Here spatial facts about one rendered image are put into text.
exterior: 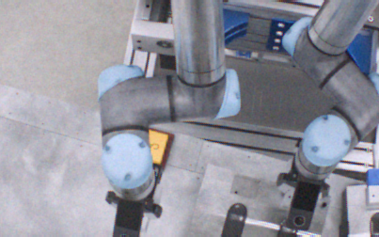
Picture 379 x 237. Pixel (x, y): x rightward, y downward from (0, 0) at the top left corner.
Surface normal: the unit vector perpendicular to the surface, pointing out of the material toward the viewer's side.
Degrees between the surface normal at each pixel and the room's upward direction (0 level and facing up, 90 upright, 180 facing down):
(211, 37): 62
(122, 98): 0
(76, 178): 0
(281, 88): 0
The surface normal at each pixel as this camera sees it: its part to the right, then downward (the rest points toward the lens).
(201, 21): 0.16, 0.65
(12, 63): 0.00, -0.29
